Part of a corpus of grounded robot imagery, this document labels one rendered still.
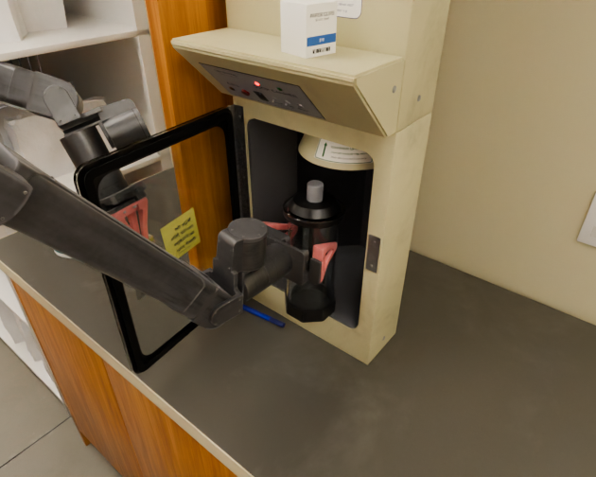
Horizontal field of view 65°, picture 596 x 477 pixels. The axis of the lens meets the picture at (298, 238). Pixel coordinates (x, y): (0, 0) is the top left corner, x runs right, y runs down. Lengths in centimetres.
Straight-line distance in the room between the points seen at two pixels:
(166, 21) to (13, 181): 46
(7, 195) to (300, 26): 37
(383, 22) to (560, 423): 71
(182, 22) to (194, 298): 44
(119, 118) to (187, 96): 13
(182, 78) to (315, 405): 61
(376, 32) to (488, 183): 57
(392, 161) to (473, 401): 47
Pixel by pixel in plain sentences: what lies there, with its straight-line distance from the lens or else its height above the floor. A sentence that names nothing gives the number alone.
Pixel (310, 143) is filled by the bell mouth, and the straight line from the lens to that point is 79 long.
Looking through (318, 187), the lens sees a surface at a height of 128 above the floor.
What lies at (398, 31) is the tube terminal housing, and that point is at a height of 154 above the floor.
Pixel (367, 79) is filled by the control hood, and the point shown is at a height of 150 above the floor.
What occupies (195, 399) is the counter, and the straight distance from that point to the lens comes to 90.
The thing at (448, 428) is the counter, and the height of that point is 94.
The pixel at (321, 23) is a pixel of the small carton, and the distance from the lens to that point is 62.
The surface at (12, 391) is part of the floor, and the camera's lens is 241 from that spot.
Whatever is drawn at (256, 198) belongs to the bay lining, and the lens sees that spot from 91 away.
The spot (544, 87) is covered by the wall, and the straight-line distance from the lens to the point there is 104.
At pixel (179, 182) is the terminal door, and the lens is 78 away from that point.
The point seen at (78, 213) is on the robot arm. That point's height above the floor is 142.
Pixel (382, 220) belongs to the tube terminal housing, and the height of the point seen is 127.
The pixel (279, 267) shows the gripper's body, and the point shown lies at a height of 120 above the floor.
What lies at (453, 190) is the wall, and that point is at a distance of 116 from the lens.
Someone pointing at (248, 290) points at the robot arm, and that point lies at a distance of 70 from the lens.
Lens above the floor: 165
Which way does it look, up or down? 34 degrees down
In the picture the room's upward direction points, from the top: straight up
